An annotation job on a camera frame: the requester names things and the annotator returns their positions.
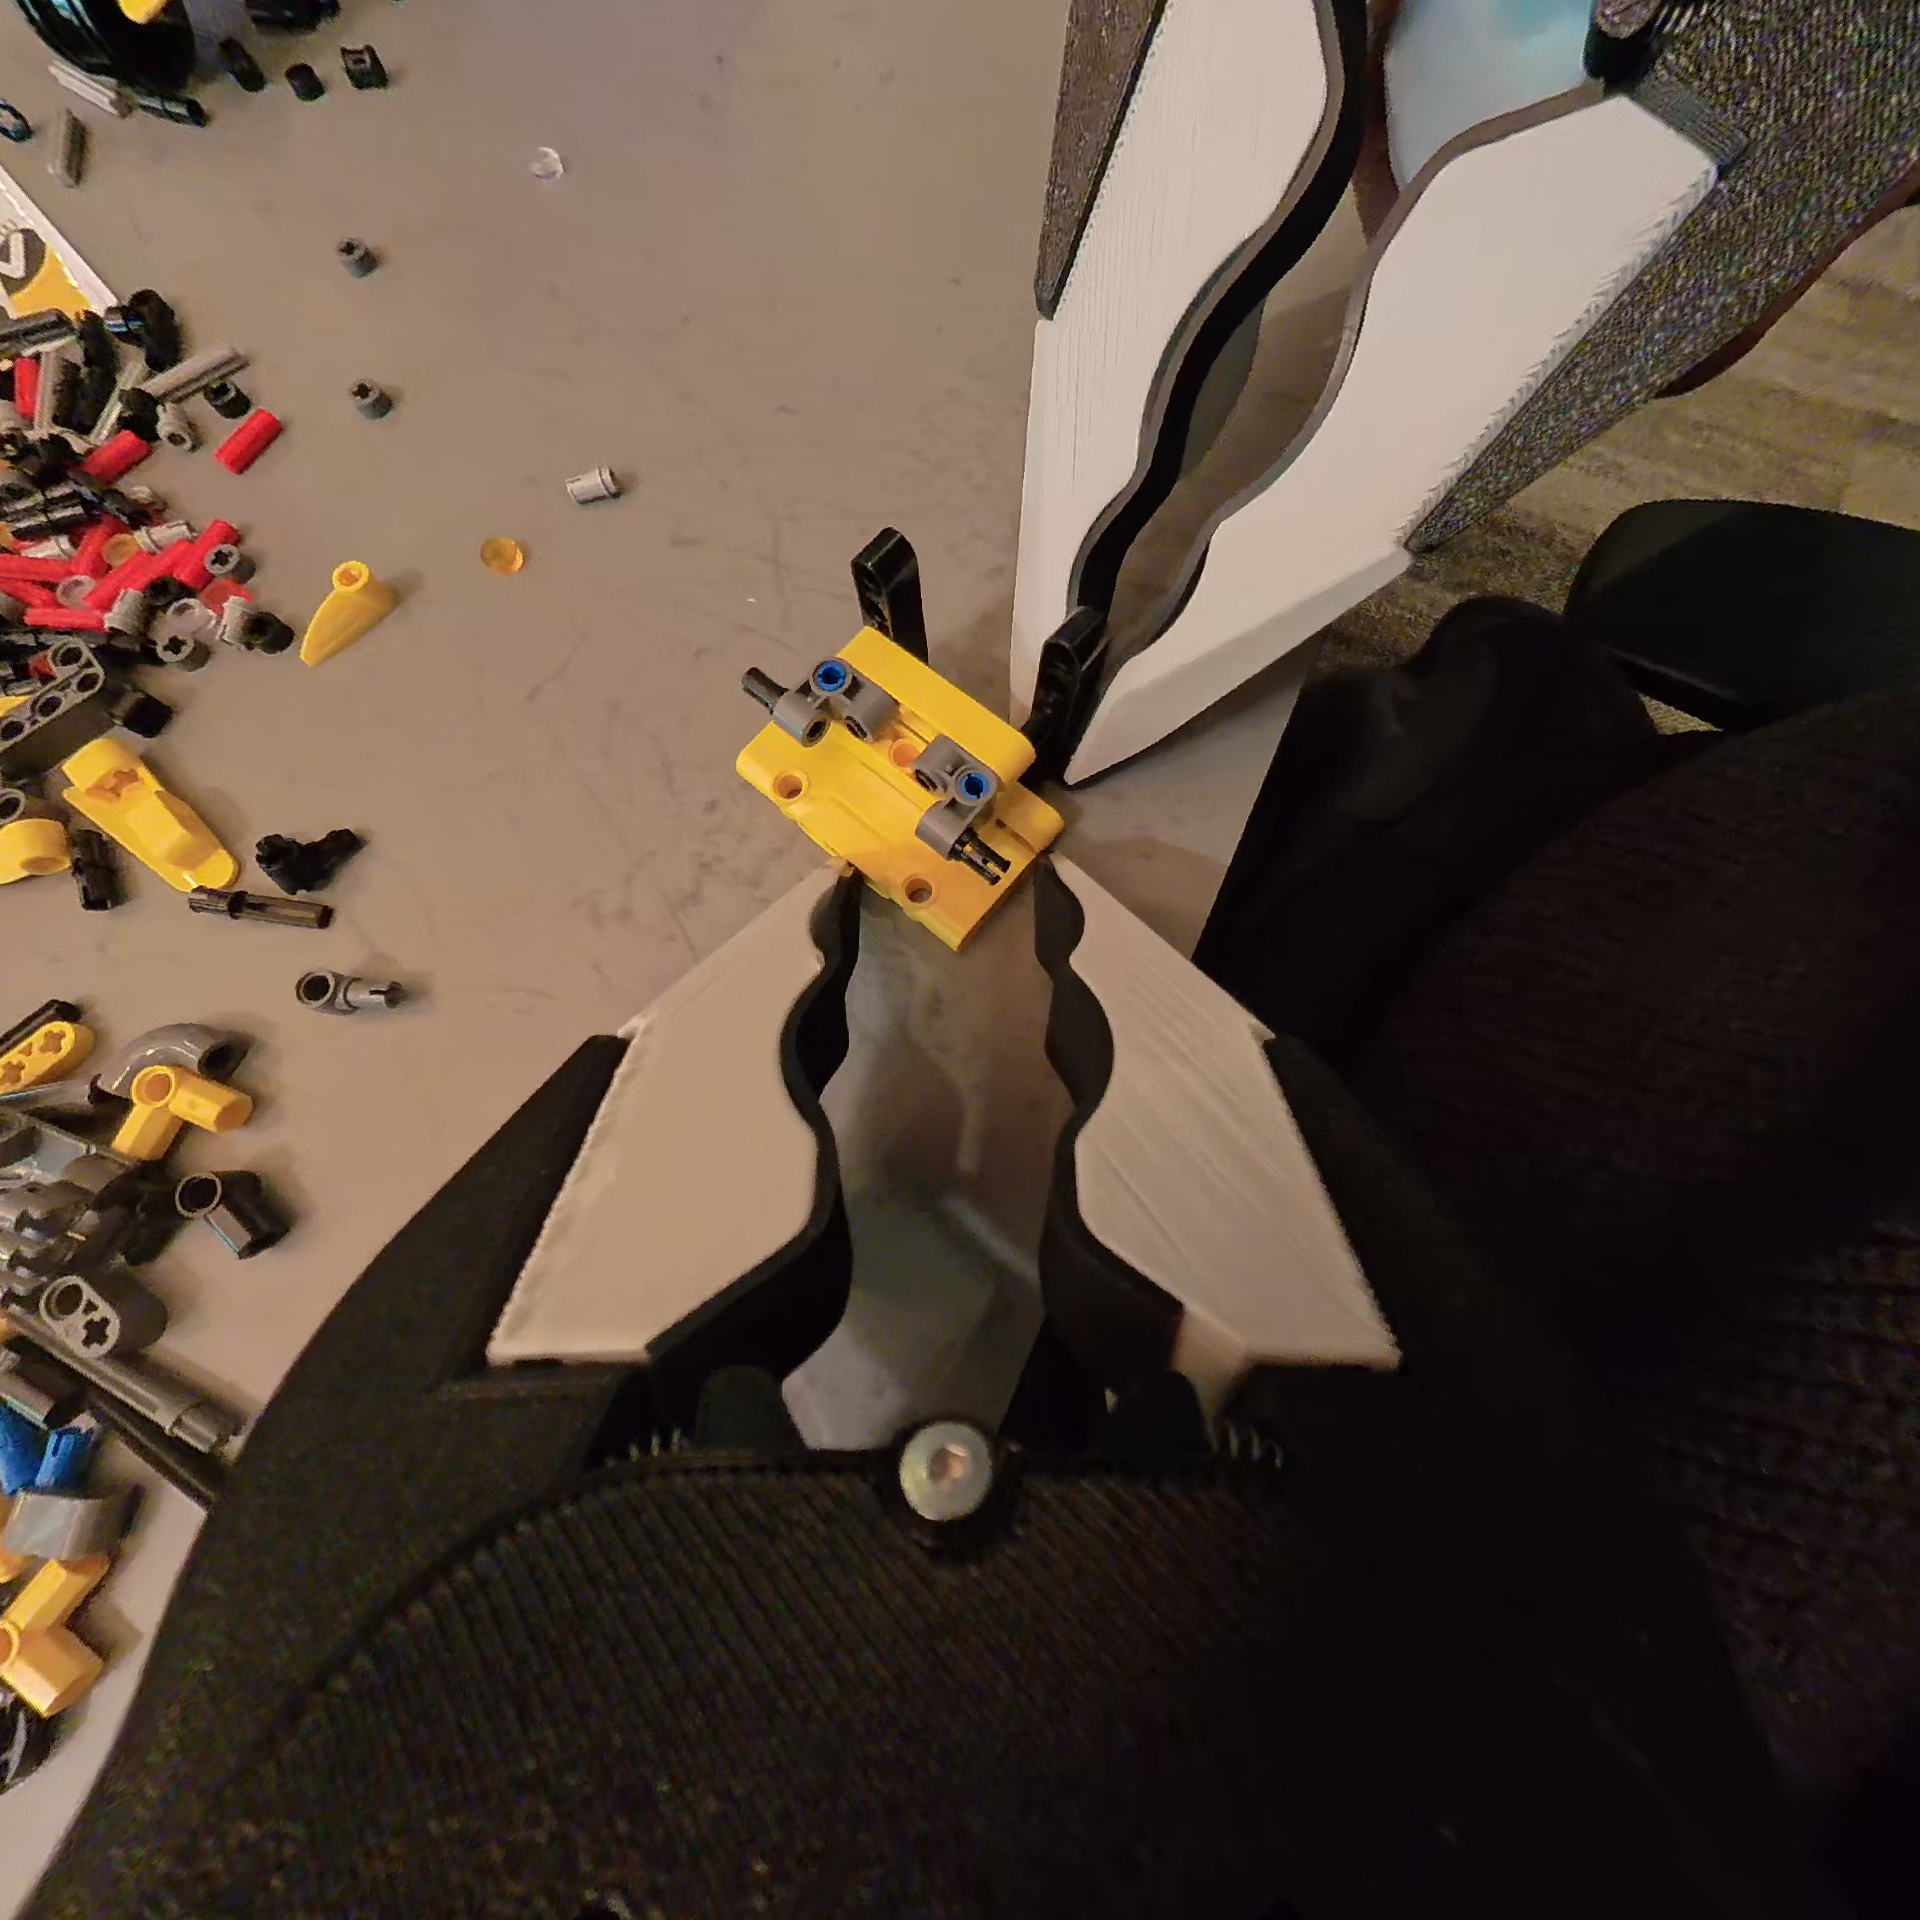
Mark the person's right hand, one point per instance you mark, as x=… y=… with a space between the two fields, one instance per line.
x=1756 y=339

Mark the yellow brick assembly grey connectors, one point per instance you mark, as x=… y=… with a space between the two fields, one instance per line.
x=839 y=781

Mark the black chair seat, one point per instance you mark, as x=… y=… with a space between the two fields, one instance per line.
x=1725 y=600

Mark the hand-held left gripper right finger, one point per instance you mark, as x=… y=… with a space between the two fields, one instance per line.
x=1214 y=1186

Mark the dark grey bush piece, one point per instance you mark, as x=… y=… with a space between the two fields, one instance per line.
x=356 y=258
x=371 y=399

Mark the orange transparent round stud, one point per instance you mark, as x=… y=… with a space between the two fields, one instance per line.
x=503 y=555

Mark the person's dark clothing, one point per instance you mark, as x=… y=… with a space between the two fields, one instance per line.
x=1652 y=1125

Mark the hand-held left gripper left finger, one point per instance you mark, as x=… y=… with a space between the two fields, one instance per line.
x=691 y=1186

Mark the black beam with pins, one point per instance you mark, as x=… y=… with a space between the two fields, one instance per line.
x=1069 y=668
x=886 y=570

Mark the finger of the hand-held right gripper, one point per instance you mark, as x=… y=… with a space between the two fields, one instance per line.
x=1156 y=226
x=1470 y=331

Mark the yellow grey sticker sheet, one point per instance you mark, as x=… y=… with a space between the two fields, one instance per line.
x=37 y=263

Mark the yellow toy vehicle model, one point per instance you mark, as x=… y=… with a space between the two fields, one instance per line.
x=106 y=31

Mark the yellow cone tooth piece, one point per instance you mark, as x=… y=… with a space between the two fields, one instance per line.
x=346 y=612

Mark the light grey small connector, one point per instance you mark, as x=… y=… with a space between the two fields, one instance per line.
x=596 y=483

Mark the pile of building brick pieces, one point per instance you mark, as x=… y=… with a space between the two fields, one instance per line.
x=150 y=586

